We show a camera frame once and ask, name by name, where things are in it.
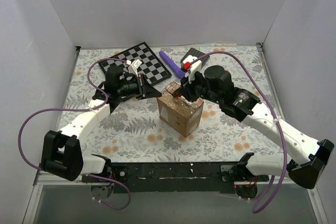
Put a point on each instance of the red black utility knife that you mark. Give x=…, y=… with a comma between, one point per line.
x=177, y=93

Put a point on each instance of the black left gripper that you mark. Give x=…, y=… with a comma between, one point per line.
x=142, y=86

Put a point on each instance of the dark grey studded baseplate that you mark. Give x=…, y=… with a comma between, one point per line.
x=196, y=53

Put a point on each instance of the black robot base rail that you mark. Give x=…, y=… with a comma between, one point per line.
x=222, y=177

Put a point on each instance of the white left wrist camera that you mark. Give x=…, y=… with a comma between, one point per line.
x=133, y=66

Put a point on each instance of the black white checkerboard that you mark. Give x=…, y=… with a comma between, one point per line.
x=151, y=66

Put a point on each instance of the purple cylindrical handle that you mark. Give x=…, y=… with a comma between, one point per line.
x=174, y=67

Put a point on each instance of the brown cardboard express box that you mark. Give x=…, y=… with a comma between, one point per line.
x=178, y=113

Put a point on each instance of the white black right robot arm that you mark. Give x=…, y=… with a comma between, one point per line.
x=304, y=157

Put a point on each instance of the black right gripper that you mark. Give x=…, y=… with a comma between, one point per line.
x=189, y=88

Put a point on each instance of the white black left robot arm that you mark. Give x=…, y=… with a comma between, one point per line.
x=62, y=154

